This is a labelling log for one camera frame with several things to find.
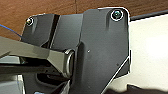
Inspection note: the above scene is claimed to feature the silver metal ring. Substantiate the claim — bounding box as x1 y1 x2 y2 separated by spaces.
63 48 77 80

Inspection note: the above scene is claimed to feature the thin blue cable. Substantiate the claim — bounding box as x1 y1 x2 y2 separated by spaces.
0 23 18 36

